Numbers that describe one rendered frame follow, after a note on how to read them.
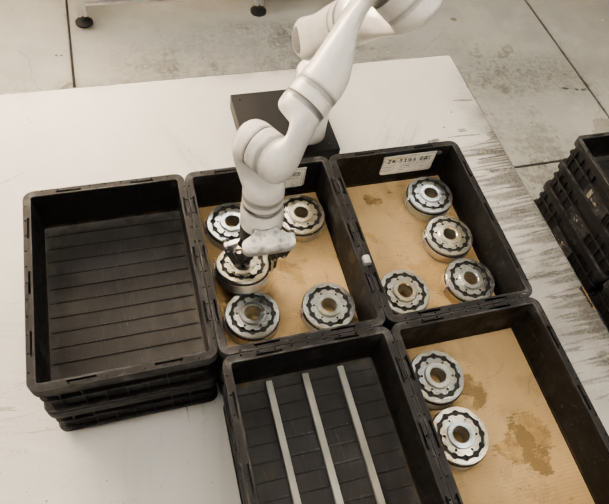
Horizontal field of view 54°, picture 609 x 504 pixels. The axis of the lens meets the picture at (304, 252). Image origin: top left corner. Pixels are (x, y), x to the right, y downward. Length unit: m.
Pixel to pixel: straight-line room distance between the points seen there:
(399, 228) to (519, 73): 2.04
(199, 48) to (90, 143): 1.45
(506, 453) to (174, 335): 0.63
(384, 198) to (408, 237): 0.11
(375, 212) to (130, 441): 0.68
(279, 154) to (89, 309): 0.51
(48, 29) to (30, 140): 1.54
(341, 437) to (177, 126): 0.92
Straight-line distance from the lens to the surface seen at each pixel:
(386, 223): 1.31
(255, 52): 2.97
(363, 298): 1.13
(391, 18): 0.96
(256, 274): 1.13
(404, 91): 1.82
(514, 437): 1.18
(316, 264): 1.22
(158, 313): 1.16
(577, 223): 2.13
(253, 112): 1.59
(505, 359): 1.24
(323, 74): 0.90
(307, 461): 1.07
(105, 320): 1.17
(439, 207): 1.34
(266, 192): 0.94
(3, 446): 1.27
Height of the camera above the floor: 1.86
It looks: 57 degrees down
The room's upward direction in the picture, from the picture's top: 12 degrees clockwise
